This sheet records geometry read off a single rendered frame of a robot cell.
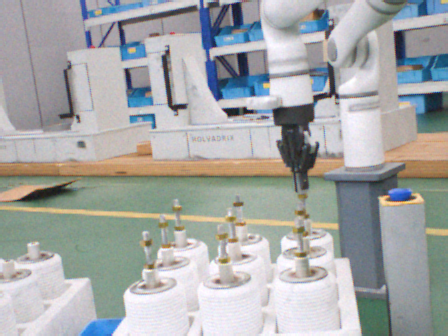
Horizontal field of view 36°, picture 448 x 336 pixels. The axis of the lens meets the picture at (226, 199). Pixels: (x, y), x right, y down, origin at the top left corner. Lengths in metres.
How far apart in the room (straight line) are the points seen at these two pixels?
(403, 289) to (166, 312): 0.43
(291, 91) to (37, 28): 7.77
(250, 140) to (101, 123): 1.28
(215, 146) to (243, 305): 2.81
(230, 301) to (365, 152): 0.70
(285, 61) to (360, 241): 0.59
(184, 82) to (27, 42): 4.86
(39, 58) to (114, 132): 4.29
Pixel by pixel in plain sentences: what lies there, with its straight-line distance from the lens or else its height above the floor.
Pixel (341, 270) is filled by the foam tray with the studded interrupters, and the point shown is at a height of 0.18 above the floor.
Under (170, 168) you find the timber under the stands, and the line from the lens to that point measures 3.95.
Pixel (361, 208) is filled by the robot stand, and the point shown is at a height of 0.22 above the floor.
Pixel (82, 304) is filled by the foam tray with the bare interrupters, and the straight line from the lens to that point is 1.41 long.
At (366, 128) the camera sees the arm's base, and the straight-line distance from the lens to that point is 1.61.
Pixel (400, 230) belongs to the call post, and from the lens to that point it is 1.20.
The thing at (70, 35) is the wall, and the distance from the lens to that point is 9.18.
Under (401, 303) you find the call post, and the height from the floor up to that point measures 0.14.
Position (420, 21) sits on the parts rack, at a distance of 5.97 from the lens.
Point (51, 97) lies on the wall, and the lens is 8.87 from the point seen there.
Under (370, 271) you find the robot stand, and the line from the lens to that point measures 1.65.
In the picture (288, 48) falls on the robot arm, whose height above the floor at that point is 0.59.
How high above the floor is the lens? 0.57
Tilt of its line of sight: 11 degrees down
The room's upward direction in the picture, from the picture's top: 7 degrees counter-clockwise
